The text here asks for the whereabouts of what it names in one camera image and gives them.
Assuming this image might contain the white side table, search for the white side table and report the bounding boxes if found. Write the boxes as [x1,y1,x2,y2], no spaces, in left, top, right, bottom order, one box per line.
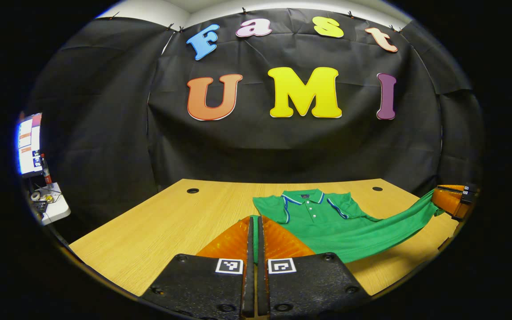
[29,181,71,226]

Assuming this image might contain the computer monitor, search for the computer monitor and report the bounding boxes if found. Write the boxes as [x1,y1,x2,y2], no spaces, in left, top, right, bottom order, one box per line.
[17,112,43,178]

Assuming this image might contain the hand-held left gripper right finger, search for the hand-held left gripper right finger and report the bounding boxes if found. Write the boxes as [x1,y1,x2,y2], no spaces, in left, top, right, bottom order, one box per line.
[257,216,370,320]

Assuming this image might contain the green T-shirt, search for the green T-shirt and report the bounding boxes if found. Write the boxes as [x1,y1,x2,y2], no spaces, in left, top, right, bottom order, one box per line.
[252,189,445,264]

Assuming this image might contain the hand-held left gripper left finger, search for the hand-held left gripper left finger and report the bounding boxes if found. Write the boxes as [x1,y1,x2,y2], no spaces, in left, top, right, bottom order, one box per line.
[143,216,256,320]

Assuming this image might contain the red bottle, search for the red bottle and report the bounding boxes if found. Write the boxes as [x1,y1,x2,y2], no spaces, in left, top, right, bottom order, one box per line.
[40,153,53,185]

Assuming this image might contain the black backdrop cloth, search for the black backdrop cloth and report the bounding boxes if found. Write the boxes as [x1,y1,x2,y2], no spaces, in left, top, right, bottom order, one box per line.
[25,8,483,232]

